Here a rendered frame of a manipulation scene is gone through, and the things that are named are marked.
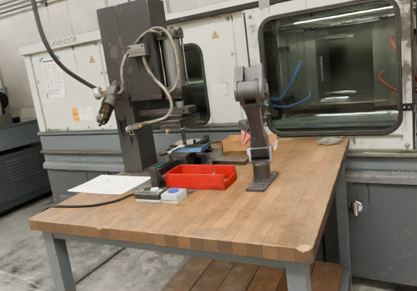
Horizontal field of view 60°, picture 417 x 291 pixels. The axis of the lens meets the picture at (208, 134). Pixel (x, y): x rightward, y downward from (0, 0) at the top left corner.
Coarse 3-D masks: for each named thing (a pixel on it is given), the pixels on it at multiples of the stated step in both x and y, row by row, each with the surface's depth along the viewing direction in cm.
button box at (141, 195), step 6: (138, 192) 131; (144, 192) 130; (150, 192) 129; (156, 192) 128; (162, 192) 129; (120, 198) 134; (138, 198) 130; (144, 198) 129; (150, 198) 128; (156, 198) 127; (90, 204) 131; (96, 204) 131; (102, 204) 131; (42, 210) 139
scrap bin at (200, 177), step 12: (180, 168) 150; (192, 168) 147; (204, 168) 145; (216, 168) 143; (228, 168) 140; (168, 180) 140; (180, 180) 137; (192, 180) 135; (204, 180) 133; (216, 180) 131; (228, 180) 133
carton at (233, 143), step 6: (228, 138) 188; (234, 138) 190; (240, 138) 188; (270, 138) 182; (276, 138) 180; (222, 144) 181; (228, 144) 179; (234, 144) 178; (240, 144) 177; (246, 144) 175; (270, 144) 170; (276, 144) 180; (222, 150) 182; (228, 150) 180; (234, 150) 179; (240, 150) 177; (246, 150) 176
